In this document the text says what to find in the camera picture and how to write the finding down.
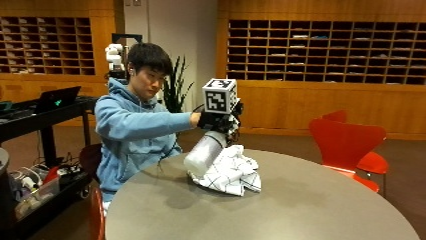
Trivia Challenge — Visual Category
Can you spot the white marker cube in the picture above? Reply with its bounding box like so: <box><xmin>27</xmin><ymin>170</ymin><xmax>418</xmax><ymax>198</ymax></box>
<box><xmin>201</xmin><ymin>78</ymin><xmax>238</xmax><ymax>115</ymax></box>

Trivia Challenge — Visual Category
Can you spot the white checked cloth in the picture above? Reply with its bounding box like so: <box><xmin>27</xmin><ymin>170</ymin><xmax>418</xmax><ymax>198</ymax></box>
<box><xmin>186</xmin><ymin>144</ymin><xmax>263</xmax><ymax>197</ymax></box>

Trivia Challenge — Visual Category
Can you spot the green potted plant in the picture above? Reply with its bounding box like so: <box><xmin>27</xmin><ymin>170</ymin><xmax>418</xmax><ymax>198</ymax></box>
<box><xmin>161</xmin><ymin>55</ymin><xmax>196</xmax><ymax>114</ymax></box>

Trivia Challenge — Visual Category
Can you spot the the person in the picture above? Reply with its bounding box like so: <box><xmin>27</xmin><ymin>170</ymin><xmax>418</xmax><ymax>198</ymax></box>
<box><xmin>93</xmin><ymin>42</ymin><xmax>204</xmax><ymax>214</ymax></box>

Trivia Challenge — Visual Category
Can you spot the red chair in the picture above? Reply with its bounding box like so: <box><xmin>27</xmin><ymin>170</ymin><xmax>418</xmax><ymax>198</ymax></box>
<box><xmin>307</xmin><ymin>117</ymin><xmax>389</xmax><ymax>194</ymax></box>
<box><xmin>88</xmin><ymin>186</ymin><xmax>108</xmax><ymax>240</ymax></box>
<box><xmin>321</xmin><ymin>109</ymin><xmax>390</xmax><ymax>198</ymax></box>

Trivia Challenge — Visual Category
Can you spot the wooden mail slot shelf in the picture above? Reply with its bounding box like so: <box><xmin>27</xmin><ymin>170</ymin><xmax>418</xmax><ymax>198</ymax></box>
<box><xmin>225</xmin><ymin>18</ymin><xmax>426</xmax><ymax>86</ymax></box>
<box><xmin>0</xmin><ymin>15</ymin><xmax>97</xmax><ymax>76</ymax></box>

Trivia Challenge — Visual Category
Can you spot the black laptop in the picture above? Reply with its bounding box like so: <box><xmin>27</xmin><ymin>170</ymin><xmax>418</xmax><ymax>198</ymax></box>
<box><xmin>8</xmin><ymin>85</ymin><xmax>82</xmax><ymax>118</ymax></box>

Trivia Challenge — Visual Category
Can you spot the black cart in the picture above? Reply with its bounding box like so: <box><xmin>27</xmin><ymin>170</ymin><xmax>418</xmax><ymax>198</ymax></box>
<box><xmin>0</xmin><ymin>95</ymin><xmax>101</xmax><ymax>240</ymax></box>

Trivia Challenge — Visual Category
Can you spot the clear plastic bin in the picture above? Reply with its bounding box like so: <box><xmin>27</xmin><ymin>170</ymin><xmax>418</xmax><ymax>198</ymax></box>
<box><xmin>12</xmin><ymin>174</ymin><xmax>61</xmax><ymax>221</ymax></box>

